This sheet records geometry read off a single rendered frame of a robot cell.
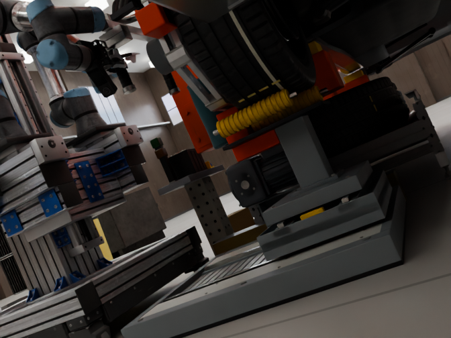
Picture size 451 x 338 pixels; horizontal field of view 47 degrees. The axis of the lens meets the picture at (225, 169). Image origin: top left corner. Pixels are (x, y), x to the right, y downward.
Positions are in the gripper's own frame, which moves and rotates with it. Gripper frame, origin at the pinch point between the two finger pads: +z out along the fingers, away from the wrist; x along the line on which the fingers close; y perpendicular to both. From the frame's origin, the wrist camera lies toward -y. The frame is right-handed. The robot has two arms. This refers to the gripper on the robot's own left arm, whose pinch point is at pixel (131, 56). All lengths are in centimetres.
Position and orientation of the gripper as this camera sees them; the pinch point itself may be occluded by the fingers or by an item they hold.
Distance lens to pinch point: 307.3
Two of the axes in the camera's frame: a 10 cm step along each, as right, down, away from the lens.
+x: 7.3, -2.0, -6.5
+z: 6.1, -2.4, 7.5
